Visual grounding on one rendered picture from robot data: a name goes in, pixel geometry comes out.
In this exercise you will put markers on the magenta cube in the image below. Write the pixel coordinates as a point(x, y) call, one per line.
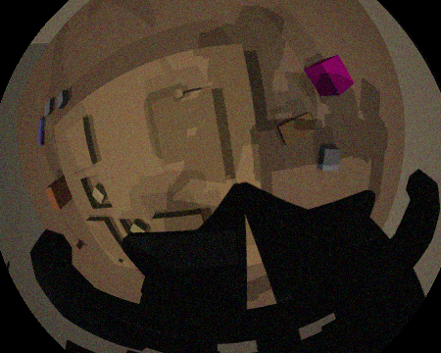
point(329, 76)

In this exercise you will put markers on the small orange block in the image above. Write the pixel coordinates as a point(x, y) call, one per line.
point(79, 245)

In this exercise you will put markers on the blue rectangular block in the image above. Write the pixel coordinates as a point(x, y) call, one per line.
point(41, 132)

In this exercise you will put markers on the pale yellow square block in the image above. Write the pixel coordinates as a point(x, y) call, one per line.
point(99, 193)
point(138, 227)

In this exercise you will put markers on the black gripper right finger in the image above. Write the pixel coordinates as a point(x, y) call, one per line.
point(285, 232)

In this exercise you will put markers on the tan puzzle board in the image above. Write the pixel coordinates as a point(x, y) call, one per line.
point(166, 140)

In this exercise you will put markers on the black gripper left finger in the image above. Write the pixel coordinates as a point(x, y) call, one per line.
point(217, 247)

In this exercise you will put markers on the orange-brown cube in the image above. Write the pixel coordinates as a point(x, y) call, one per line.
point(58, 193)

